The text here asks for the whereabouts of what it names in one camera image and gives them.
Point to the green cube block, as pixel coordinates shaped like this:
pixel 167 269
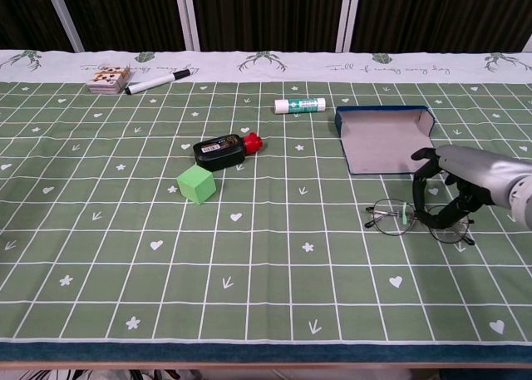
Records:
pixel 195 186

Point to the black ink bottle red cap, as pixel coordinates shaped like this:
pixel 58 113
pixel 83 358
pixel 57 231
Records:
pixel 220 152

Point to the white metal partition post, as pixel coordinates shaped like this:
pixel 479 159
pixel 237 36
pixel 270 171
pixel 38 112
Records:
pixel 528 44
pixel 62 16
pixel 187 16
pixel 348 16

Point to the white marker black cap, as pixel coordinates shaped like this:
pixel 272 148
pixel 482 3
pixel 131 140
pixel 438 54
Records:
pixel 154 82

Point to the blue folding glasses case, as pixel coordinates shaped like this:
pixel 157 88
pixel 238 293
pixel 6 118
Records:
pixel 382 143

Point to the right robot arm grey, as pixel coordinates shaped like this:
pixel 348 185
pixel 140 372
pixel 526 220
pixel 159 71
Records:
pixel 523 197

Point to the green checkered tablecloth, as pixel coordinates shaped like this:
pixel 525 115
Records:
pixel 266 272

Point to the thin metal frame eyeglasses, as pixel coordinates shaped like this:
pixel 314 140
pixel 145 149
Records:
pixel 374 213

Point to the white green glue stick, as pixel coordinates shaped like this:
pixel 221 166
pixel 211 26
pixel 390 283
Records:
pixel 300 105

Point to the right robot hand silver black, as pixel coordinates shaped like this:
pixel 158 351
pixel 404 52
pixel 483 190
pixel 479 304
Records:
pixel 474 164

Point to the deck of playing cards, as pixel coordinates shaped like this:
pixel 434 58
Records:
pixel 109 80

